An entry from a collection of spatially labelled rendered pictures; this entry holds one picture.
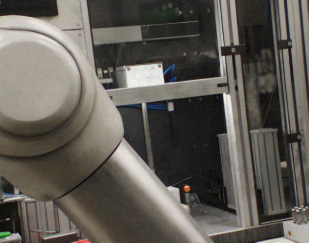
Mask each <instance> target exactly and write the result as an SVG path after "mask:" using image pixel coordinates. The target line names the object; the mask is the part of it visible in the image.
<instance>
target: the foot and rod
mask: <svg viewBox="0 0 309 243"><path fill-rule="evenodd" d="M140 107H141V116H142V124H143V133H144V142H145V150H146V159H147V165H148V166H149V167H150V169H151V170H152V171H153V172H154V173H155V174H156V176H157V177H158V178H159V180H160V181H161V182H162V183H163V184H164V185H165V186H166V187H169V177H168V172H165V171H155V168H154V162H153V153H152V144H151V136H150V127H149V119H148V110H147V103H141V104H140Z"/></svg>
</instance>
